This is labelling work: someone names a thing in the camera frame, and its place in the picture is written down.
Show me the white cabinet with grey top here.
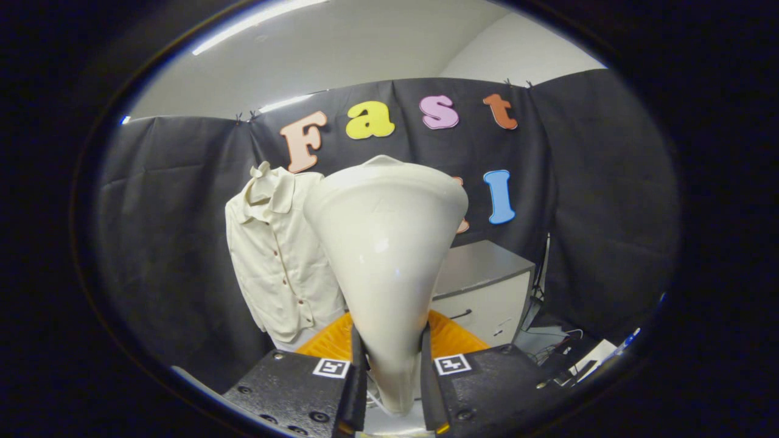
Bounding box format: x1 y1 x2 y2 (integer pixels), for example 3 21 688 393
429 239 536 347

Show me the bundle of dark cables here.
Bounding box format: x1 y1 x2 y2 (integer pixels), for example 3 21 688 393
520 234 588 387

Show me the white paper box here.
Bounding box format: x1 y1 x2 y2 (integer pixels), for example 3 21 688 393
575 339 619 373

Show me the cream button shirt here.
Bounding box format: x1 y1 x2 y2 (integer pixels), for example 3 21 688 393
225 164 348 352

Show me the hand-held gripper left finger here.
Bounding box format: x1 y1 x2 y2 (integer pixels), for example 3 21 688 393
223 311 368 438

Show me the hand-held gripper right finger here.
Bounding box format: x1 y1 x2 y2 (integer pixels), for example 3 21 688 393
421 309 570 436

